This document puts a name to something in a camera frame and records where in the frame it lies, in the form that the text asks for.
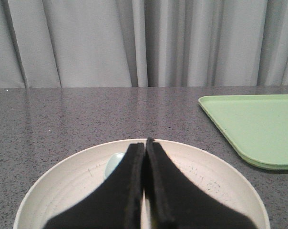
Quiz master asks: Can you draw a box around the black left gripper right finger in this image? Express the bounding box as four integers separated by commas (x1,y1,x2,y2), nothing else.
143,138,256,229

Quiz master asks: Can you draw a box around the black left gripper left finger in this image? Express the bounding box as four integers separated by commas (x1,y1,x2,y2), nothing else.
44,143,144,229

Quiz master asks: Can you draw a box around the white round plate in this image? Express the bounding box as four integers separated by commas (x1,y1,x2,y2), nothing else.
13,138,270,229

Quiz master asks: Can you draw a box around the light blue spoon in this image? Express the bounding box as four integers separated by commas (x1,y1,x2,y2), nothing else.
104,152,125,179

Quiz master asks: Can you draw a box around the light green tray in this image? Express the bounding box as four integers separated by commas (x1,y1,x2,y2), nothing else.
198,94,288,170

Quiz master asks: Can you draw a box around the grey curtain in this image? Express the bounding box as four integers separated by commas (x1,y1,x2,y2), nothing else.
0,0,288,88

